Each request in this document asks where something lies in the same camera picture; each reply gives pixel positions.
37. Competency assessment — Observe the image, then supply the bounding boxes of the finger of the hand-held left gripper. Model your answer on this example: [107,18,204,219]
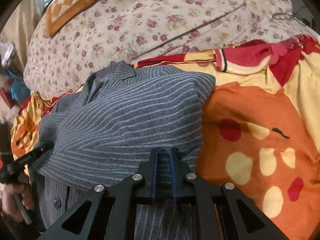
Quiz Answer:
[7,141,54,178]

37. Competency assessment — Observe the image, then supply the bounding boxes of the blue-grey striped shirt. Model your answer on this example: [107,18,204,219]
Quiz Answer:
[28,60,216,240]

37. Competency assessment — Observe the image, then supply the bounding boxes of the person's left hand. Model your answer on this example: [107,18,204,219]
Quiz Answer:
[0,177,35,223]

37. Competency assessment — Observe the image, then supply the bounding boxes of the orange checkered pillow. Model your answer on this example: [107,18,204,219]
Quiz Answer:
[44,0,113,38]

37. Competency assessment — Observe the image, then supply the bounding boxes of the black cable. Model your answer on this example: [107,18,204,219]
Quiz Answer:
[271,5,314,27]

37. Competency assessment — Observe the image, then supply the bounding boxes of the clear plastic bag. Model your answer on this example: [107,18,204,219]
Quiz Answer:
[0,41,17,68]

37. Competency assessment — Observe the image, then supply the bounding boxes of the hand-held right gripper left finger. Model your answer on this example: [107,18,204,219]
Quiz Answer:
[37,149,159,240]

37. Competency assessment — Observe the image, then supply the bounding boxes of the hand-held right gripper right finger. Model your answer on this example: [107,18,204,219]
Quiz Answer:
[170,148,290,240]

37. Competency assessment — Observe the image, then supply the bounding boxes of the beige curtain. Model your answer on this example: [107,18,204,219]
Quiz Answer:
[0,0,45,77]

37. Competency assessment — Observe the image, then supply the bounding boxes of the orange red yellow printed blanket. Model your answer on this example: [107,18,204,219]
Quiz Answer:
[10,34,320,240]

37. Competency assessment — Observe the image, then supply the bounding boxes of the floral bed sheet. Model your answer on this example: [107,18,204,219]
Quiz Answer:
[24,0,320,101]

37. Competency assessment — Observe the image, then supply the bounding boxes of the teal cloth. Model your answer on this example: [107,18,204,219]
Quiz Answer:
[9,75,31,103]

